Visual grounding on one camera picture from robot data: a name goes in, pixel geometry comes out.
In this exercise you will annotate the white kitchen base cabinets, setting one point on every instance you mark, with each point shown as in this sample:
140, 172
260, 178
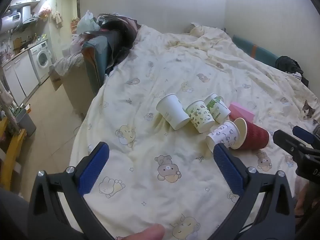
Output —
18, 77

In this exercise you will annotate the green patterned paper cup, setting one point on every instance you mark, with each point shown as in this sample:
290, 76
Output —
200, 116

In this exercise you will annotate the grey trash bin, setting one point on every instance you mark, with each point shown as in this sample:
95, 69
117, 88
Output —
26, 123

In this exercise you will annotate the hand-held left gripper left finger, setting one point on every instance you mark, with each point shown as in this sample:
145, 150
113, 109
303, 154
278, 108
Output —
93, 170

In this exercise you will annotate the plain white paper cup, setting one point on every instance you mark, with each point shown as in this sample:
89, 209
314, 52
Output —
172, 115

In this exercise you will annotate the hanging beige cloth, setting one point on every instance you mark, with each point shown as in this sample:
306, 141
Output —
57, 17

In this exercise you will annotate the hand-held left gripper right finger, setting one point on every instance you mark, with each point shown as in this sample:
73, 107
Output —
228, 170

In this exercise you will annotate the red ribbed paper cup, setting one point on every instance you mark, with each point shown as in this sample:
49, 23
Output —
253, 136

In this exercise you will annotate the range hood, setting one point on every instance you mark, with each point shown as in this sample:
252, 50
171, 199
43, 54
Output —
31, 20

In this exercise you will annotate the person's left hand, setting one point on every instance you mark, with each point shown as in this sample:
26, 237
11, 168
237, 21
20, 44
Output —
147, 233

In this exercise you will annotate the cream pillow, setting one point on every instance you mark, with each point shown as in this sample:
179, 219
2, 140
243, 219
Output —
197, 30

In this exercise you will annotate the striped cloth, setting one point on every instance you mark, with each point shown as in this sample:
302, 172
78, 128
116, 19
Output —
297, 75

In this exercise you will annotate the black garment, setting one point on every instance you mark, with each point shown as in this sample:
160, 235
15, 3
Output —
290, 65

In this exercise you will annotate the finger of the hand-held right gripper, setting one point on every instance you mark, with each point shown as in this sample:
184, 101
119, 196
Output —
285, 140
303, 132

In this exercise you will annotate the white cup with blue print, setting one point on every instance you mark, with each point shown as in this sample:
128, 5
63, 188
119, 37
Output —
223, 135

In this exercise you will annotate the teal bed footboard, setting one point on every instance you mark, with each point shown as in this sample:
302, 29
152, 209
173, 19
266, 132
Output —
96, 57

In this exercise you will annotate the white plastic bag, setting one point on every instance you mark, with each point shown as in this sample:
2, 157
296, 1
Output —
86, 22

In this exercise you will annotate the white washing machine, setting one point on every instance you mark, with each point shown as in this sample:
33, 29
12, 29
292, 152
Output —
41, 57

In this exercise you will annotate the pile of dark clothes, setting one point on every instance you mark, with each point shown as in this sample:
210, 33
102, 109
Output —
120, 35

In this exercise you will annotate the tabby cat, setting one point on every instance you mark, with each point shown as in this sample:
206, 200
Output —
308, 110

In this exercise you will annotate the white water heater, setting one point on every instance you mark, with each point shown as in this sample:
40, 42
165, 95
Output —
13, 18

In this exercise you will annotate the pink box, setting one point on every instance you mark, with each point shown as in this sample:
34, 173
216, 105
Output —
241, 111

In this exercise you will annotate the cardboard box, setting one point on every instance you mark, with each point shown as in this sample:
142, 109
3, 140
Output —
55, 79

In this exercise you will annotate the cream printed blanket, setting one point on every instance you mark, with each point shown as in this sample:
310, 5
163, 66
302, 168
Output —
162, 80

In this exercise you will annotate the white cup with green dinosaur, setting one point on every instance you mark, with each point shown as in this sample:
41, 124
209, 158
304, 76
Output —
217, 107

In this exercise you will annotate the yellow wooden stool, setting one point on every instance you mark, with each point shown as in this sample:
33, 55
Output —
10, 152

